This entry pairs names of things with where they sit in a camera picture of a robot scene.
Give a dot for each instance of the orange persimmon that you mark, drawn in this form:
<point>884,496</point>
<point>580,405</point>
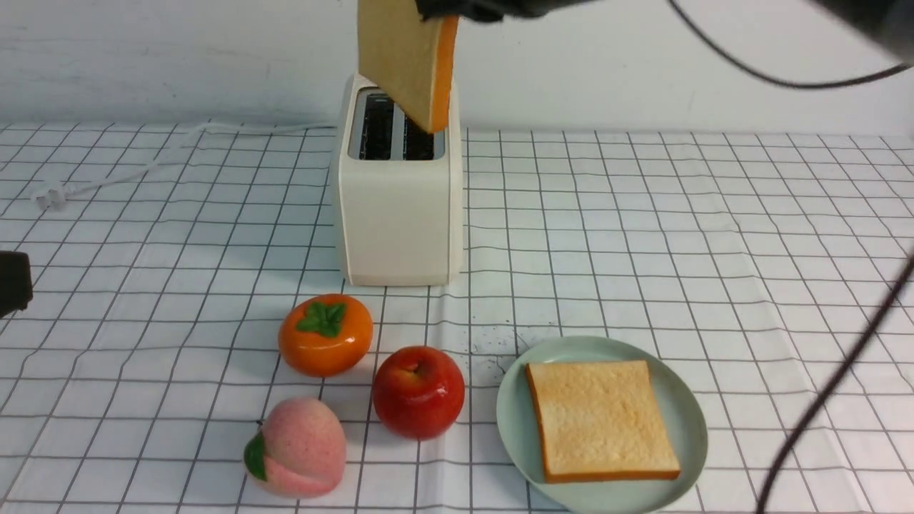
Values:
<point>326,335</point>

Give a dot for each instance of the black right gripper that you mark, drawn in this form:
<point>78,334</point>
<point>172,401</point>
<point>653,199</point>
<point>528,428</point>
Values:
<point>491,11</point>

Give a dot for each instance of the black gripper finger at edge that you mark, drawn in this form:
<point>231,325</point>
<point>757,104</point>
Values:
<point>17,289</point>

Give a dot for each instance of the white grid tablecloth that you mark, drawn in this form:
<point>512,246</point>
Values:
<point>164,266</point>

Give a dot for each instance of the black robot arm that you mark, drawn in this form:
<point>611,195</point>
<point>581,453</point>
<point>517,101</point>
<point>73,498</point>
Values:
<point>887,23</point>

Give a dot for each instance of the light green plate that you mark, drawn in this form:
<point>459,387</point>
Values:
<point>680,411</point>

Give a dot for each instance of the pink peach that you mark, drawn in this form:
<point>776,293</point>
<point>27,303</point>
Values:
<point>299,450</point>

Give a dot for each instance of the toasted bread slice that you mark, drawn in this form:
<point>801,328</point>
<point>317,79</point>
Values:
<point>408,57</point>
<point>600,421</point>

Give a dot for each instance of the cream white toaster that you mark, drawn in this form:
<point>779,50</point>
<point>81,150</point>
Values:
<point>397,193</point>

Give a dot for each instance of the red apple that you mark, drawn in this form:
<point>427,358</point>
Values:
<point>418,392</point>

